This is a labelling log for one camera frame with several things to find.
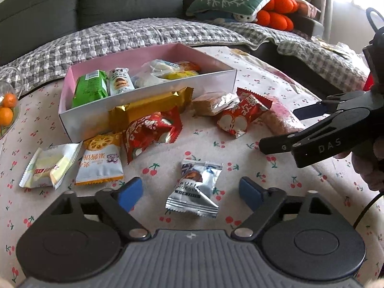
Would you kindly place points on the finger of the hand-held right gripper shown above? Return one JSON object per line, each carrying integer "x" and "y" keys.
{"x": 279, "y": 144}
{"x": 309, "y": 111}

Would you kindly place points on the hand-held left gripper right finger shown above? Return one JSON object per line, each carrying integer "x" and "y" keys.
{"x": 250, "y": 193}

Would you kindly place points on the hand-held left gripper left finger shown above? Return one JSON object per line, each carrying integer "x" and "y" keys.
{"x": 130, "y": 193}

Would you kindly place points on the pink snack packet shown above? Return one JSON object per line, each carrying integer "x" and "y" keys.
{"x": 282, "y": 120}

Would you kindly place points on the orange white biscuit packet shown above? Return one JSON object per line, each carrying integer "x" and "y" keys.
{"x": 99, "y": 162}

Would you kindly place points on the red snack packet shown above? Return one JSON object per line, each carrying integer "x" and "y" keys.
{"x": 243, "y": 111}
{"x": 150, "y": 129}

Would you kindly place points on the silver chocolate snack packet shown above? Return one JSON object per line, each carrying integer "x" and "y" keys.
{"x": 195, "y": 186}

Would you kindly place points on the clear brown cake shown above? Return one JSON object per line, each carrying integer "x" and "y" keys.
{"x": 207, "y": 103}

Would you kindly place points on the gold foil snack bar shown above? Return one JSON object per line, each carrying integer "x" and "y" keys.
{"x": 144, "y": 111}

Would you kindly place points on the cream wafer packet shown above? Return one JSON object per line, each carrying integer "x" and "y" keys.
{"x": 45, "y": 165}

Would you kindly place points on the green snack packet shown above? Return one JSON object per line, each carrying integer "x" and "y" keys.
{"x": 90, "y": 88}

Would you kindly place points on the white cookie picture packet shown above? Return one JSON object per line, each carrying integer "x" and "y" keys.
{"x": 120, "y": 81}

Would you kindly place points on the clear white bun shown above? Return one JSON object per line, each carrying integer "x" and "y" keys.
{"x": 148, "y": 79}

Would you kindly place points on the yellow snack packet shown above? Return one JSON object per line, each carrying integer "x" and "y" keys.
{"x": 183, "y": 75}

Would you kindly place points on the orange-edged white snack packet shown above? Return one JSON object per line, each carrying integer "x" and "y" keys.
{"x": 190, "y": 65}

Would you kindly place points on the white blue-label snack packet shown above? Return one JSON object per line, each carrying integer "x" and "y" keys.
{"x": 163, "y": 64}

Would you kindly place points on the pink cardboard box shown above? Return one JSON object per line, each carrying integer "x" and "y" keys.
{"x": 135, "y": 57}

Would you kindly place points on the person's right hand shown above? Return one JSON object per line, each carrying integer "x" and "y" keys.
{"x": 369, "y": 174}

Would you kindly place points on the floral cloth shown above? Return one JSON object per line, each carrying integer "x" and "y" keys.
{"x": 279, "y": 76}

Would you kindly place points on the cherry print tablecloth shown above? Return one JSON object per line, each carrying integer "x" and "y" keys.
{"x": 210, "y": 147}

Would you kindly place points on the red object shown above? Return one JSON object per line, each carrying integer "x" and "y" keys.
{"x": 368, "y": 82}

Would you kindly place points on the floral paper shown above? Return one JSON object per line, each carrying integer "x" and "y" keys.
{"x": 336, "y": 48}

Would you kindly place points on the orange plush toy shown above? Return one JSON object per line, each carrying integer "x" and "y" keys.
{"x": 279, "y": 15}

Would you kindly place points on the white-faced plush doll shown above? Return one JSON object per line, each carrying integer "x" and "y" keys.
{"x": 244, "y": 17}

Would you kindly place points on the small tangerine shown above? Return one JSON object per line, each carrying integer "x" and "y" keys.
{"x": 5, "y": 116}
{"x": 9, "y": 100}

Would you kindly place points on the glass jar with oranges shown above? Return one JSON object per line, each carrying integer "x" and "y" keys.
{"x": 16, "y": 81}

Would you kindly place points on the grey checkered blanket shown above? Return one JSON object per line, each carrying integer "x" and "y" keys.
{"x": 135, "y": 33}

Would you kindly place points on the dark grey sofa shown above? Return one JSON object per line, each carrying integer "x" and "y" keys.
{"x": 120, "y": 0}

